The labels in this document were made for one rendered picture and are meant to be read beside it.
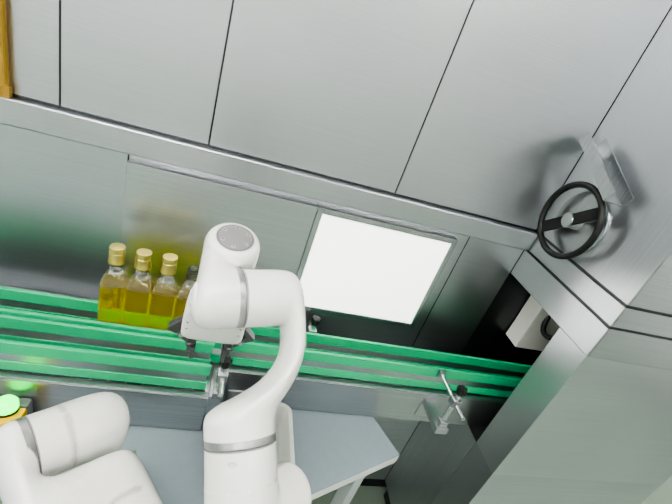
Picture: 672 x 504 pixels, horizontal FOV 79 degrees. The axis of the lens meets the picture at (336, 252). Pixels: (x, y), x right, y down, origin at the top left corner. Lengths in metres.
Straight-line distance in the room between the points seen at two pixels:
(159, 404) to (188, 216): 0.46
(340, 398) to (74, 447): 0.75
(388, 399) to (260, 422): 0.85
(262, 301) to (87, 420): 0.35
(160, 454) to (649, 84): 1.48
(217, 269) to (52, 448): 0.36
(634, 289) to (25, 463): 1.17
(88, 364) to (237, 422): 0.65
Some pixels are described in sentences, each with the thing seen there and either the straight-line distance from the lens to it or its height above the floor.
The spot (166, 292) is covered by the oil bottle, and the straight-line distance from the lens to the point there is 1.07.
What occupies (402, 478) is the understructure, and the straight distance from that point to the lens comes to 1.97.
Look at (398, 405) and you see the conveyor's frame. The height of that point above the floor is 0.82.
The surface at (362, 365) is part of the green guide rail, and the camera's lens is 1.23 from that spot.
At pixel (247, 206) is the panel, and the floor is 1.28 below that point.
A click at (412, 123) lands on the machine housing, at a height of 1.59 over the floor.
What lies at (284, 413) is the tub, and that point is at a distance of 1.19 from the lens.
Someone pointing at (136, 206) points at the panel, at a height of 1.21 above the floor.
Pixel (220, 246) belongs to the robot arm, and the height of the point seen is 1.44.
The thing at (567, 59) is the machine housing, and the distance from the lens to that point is 1.25.
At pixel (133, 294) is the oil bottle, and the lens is 1.09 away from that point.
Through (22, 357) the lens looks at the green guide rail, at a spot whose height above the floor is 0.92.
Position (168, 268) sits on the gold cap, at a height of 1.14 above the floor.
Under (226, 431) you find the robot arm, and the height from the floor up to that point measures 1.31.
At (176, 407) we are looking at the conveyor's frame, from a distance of 1.14.
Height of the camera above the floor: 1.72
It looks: 27 degrees down
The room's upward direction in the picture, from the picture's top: 20 degrees clockwise
